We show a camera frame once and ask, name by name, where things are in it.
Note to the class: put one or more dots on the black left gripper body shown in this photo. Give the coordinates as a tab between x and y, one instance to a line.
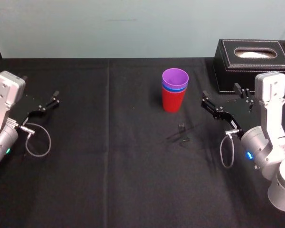
23	107

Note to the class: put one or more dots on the blue plastic cup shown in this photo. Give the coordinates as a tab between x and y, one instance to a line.
166	87

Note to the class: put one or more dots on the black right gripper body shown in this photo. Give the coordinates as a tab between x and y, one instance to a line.
247	116

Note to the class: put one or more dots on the purple plastic cup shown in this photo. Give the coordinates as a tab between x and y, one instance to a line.
174	78

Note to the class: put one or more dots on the black table cloth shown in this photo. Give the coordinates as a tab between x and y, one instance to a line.
109	178

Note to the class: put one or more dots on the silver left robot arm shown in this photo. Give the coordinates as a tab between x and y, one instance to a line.
2	95

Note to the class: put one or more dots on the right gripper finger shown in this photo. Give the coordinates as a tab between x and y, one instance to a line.
213	107
245	96

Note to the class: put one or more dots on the white tissue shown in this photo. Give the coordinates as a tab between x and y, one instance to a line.
254	55

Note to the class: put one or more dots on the red plastic cup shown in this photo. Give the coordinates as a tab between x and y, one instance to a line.
172	101

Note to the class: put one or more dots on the black leather tissue box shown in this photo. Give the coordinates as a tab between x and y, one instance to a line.
225	64

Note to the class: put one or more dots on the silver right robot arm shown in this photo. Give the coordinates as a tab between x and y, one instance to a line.
270	133

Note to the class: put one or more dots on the small black plastic piece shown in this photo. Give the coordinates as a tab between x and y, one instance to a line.
181	128

